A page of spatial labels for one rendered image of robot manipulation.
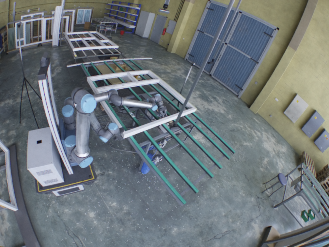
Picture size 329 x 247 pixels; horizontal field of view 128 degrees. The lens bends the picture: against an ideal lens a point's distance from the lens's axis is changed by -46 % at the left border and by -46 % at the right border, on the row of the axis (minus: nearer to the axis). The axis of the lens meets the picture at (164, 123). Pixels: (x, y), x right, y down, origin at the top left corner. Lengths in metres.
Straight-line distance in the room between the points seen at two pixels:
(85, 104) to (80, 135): 0.29
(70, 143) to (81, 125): 0.39
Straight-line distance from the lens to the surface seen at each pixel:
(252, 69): 7.39
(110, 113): 2.01
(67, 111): 1.80
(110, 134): 1.48
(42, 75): 1.16
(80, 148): 1.30
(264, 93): 7.01
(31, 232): 2.52
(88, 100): 0.99
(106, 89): 2.56
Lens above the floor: 2.26
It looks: 40 degrees down
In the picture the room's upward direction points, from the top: 23 degrees clockwise
